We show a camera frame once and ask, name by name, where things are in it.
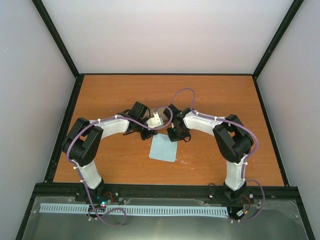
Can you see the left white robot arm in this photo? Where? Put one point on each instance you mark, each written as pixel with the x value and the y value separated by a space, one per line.
pixel 82 141

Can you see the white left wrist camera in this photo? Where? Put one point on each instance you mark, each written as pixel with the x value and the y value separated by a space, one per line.
pixel 155 121

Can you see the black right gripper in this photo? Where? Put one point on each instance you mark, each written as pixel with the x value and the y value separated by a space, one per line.
pixel 173 138

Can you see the plaid glasses case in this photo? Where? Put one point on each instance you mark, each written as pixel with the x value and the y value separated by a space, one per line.
pixel 160 111

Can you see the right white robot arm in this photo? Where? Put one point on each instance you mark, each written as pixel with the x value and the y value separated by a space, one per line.
pixel 233 140

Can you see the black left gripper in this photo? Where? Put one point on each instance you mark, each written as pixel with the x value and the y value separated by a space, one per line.
pixel 144 136

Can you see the light blue cleaning cloth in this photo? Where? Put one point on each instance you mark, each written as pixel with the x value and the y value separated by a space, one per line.
pixel 162 149

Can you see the light blue cable duct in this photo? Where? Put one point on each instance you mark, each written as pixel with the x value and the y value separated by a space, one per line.
pixel 140 210

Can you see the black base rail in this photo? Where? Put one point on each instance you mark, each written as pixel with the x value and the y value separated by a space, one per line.
pixel 208 194

